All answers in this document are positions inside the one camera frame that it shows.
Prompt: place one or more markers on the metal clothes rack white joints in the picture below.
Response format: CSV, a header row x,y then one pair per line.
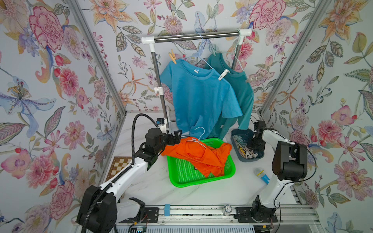
x,y
192,67

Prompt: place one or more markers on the beige yellow clothespin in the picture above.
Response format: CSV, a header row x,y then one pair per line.
x,y
172,57

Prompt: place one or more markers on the mint green clothespin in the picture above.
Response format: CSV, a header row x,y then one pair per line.
x,y
214,50

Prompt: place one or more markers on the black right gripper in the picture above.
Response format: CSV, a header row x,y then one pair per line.
x,y
256,139

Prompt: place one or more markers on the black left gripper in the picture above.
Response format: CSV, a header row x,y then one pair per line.
x,y
176,140

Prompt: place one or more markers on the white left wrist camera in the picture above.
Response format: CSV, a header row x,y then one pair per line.
x,y
162,124

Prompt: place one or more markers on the bright green plastic tray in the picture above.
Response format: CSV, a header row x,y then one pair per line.
x,y
183,174

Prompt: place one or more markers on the light blue wire hanger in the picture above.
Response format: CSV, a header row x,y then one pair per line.
x,y
200,51

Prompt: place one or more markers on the mint green wire hanger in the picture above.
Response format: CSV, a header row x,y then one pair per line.
x,y
236,61

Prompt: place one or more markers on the wooden chessboard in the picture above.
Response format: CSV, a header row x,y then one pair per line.
x,y
118,163

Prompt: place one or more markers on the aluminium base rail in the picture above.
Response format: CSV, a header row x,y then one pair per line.
x,y
222,219

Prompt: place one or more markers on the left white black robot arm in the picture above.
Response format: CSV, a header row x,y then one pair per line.
x,y
101,208

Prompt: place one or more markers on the blue garment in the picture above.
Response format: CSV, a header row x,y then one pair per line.
x,y
198,99

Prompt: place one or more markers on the dark teal clothespin bin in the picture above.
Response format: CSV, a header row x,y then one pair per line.
x,y
242,143

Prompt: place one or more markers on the orange garment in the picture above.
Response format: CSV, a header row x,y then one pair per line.
x,y
207,160

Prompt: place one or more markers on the blue toy microphone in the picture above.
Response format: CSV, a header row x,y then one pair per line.
x,y
260,173

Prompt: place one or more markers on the teal embroidered t-shirt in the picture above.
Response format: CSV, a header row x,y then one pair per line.
x,y
244,94

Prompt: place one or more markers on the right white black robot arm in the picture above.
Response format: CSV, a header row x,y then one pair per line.
x,y
289,166

